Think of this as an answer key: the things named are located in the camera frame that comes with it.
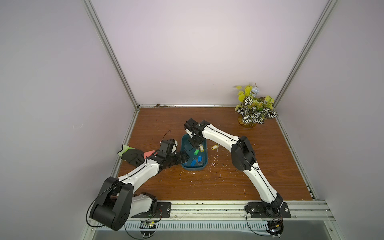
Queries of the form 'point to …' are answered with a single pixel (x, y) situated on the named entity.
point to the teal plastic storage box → (186, 146)
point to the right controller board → (275, 227)
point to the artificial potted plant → (253, 109)
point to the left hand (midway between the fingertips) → (186, 156)
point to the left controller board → (147, 228)
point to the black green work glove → (132, 154)
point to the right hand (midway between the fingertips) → (194, 139)
